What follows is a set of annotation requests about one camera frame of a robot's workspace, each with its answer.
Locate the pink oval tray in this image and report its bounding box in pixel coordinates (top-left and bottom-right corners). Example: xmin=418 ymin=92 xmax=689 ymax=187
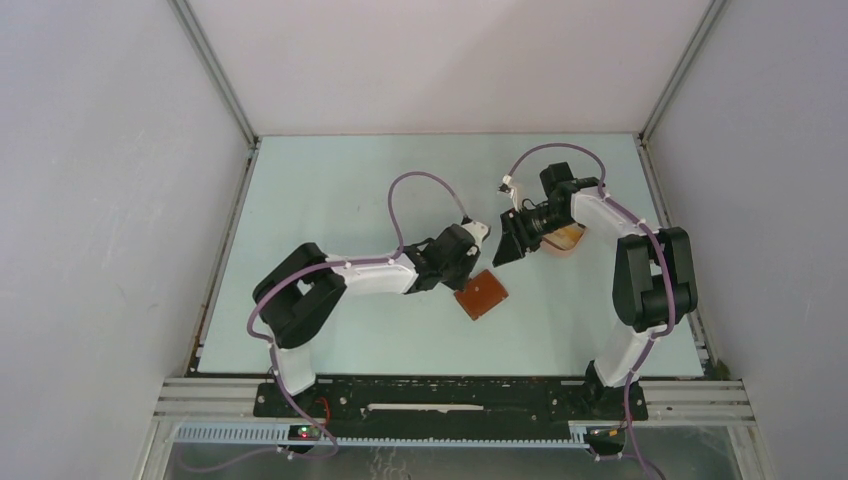
xmin=540 ymin=224 xmax=586 ymax=258

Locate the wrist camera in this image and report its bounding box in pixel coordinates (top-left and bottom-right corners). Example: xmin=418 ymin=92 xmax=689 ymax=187
xmin=461 ymin=218 xmax=491 ymax=248
xmin=498 ymin=174 xmax=524 ymax=202

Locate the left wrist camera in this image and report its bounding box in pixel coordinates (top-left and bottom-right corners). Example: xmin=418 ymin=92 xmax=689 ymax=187
xmin=461 ymin=218 xmax=491 ymax=248

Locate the aluminium frame rail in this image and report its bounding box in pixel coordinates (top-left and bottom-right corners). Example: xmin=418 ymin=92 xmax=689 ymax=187
xmin=167 ymin=0 xmax=259 ymax=148

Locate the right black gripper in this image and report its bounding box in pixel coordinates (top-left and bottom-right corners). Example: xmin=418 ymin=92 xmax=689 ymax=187
xmin=493 ymin=205 xmax=576 ymax=267

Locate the brown leather card holder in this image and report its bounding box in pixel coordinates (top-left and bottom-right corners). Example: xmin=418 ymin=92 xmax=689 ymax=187
xmin=454 ymin=269 xmax=509 ymax=321

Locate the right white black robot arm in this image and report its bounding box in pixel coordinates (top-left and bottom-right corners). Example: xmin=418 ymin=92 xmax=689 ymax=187
xmin=493 ymin=162 xmax=698 ymax=418

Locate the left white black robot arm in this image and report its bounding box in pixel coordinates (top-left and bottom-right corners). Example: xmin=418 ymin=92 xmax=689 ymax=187
xmin=248 ymin=217 xmax=490 ymax=417

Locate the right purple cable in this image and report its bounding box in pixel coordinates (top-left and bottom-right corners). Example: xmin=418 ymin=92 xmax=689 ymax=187
xmin=506 ymin=142 xmax=678 ymax=480

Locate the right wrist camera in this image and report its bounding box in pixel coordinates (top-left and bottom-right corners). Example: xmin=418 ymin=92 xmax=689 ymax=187
xmin=498 ymin=174 xmax=524 ymax=202

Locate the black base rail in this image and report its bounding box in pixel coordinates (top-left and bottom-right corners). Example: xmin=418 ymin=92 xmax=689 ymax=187
xmin=253 ymin=375 xmax=648 ymax=441

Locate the gold VIP card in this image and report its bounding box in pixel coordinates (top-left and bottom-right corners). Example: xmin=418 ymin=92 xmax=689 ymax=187
xmin=545 ymin=224 xmax=585 ymax=251

